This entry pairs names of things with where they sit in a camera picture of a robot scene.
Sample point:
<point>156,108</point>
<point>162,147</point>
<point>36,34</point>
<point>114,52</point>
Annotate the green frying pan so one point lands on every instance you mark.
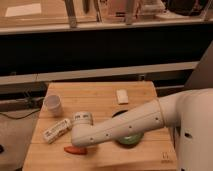
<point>129,141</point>

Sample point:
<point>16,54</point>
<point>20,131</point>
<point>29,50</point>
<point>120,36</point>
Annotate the red pepper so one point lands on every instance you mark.
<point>75,150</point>

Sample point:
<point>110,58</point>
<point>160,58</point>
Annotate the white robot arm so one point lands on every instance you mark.
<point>191,111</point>

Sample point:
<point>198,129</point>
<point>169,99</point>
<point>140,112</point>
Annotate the white paper cup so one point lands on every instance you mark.
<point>53,105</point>

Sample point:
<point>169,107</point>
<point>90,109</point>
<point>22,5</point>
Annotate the white plastic bottle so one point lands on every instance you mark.
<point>57,130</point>

